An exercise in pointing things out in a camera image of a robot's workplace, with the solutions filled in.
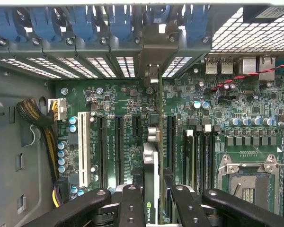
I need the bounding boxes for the blue slot retention clip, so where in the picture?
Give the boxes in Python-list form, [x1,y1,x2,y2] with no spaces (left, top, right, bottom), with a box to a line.
[70,6,98,43]
[184,5,209,43]
[107,5,133,43]
[0,7,27,43]
[29,6,62,43]
[146,5,171,24]

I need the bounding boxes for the metal rear port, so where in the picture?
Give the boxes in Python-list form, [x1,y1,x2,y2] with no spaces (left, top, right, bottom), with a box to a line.
[241,56,258,75]

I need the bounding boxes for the green motherboard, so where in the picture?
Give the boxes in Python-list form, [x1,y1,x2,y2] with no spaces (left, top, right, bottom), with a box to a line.
[53,54,284,217]

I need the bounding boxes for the black yellow braided power cable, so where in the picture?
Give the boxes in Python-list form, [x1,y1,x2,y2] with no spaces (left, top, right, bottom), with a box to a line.
[16,98,63,209]

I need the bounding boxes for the white power connector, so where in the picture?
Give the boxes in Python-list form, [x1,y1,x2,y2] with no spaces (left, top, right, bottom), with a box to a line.
[48,98,67,122]

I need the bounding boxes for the metal network port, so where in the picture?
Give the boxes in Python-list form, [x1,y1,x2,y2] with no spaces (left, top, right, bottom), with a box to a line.
[259,54,276,82]

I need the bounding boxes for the open black PC case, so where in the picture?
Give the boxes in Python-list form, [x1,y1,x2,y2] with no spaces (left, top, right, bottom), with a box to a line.
[0,0,284,227]

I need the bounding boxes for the long black expansion slot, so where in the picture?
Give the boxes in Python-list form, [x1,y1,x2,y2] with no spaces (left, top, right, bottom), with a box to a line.
[97,115,108,190]
[167,114,177,175]
[115,115,125,187]

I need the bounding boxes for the short black expansion slot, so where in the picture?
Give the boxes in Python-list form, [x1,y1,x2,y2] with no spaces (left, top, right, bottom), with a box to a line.
[132,115,142,139]

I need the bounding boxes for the white expansion slot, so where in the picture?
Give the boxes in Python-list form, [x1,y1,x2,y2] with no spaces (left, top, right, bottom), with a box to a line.
[77,111,90,189]

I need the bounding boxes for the red black twisted wire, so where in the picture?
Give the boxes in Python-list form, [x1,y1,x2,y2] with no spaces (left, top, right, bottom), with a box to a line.
[210,61,284,92]

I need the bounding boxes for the CPU socket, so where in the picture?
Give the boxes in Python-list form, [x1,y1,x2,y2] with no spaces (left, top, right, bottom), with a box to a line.
[217,153,284,213]

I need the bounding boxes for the metal USB port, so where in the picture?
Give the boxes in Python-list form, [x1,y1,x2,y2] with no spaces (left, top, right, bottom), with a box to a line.
[220,58,234,75]
[204,58,218,75]

